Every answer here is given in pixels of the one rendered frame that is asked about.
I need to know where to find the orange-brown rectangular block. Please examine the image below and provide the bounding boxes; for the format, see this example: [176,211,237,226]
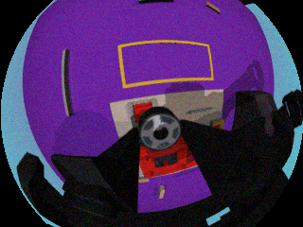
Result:
[205,1,220,14]

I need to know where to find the yellow rectangular outline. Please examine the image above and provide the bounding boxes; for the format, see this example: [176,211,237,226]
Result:
[118,41,213,88]

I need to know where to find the tan rectangular block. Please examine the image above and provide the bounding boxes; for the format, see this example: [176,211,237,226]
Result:
[158,185,166,198]

